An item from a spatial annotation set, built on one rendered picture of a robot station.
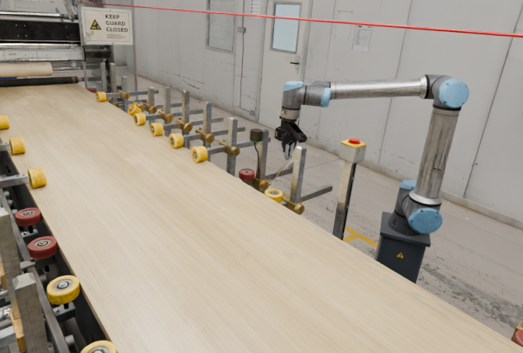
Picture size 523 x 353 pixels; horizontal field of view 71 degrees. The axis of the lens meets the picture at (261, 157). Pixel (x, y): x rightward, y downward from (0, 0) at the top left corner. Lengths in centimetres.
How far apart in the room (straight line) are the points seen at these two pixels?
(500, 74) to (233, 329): 341
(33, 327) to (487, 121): 375
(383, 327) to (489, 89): 314
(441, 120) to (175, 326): 135
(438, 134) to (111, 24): 315
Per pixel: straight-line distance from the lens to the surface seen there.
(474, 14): 405
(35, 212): 159
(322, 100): 168
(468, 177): 415
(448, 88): 175
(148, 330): 103
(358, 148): 139
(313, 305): 110
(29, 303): 87
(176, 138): 210
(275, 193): 163
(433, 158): 183
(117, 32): 402
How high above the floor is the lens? 164
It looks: 21 degrees down
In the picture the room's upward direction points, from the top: 5 degrees clockwise
